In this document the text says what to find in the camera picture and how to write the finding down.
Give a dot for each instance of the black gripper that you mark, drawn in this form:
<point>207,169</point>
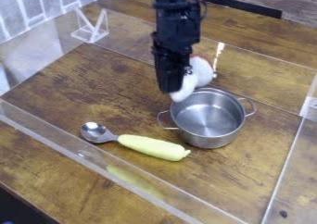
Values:
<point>178,30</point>

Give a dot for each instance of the white mushroom with red cap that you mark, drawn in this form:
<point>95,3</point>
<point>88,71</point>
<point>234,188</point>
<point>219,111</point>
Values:
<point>198,78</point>

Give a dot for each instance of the silver pot with handles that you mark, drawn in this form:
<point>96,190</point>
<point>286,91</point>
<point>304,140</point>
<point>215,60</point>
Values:
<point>209,117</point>

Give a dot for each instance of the clear acrylic triangle bracket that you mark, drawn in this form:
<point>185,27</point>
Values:
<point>88,32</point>

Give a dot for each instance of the black strip on back wall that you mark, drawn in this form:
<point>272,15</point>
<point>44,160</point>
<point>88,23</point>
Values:
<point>262,10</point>

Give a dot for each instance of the spoon with yellow handle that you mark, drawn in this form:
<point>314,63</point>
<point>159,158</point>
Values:
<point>96,133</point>

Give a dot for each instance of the clear acrylic enclosure wall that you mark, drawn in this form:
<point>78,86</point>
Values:
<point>146,185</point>

